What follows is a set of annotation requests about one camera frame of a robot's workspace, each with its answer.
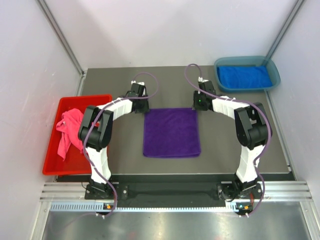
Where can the purple towel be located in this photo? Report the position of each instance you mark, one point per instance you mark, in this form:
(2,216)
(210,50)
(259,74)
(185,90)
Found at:
(171,133)

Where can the blue towel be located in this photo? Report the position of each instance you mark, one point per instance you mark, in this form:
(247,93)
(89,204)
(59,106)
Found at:
(244,77)

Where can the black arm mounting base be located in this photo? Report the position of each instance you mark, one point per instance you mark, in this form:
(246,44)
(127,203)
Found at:
(180,194)

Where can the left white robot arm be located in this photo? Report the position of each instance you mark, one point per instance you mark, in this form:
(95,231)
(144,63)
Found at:
(95,131)

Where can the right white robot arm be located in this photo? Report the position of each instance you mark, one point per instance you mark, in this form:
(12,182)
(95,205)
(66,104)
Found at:
(251,125)

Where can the pink towel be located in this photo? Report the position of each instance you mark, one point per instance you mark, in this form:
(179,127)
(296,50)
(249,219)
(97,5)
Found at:
(69,127)

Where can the red plastic bin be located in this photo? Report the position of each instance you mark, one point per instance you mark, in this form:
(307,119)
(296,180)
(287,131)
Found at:
(75,162)

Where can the teal translucent plastic tray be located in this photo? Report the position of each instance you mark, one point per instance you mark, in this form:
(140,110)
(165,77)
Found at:
(241,61)

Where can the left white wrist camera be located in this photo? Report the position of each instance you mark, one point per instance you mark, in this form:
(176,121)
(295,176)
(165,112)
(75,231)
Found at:
(137,82)

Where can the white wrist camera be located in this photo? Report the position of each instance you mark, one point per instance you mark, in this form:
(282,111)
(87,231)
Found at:
(137,82)
(201,80)

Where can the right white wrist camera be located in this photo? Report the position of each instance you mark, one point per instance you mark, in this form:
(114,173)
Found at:
(201,80)

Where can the white slotted cable duct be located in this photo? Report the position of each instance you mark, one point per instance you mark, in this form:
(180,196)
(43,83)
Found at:
(104,207)

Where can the aluminium front rail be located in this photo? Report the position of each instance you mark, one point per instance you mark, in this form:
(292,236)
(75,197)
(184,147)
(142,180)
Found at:
(275,191)

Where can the left aluminium frame post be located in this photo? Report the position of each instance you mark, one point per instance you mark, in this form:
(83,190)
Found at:
(60,35)

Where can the aluminium frame post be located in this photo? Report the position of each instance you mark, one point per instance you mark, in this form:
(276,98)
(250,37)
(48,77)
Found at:
(60,35)
(293,13)

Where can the right aluminium frame post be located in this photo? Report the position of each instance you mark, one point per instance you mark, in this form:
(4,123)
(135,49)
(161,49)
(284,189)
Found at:
(293,13)

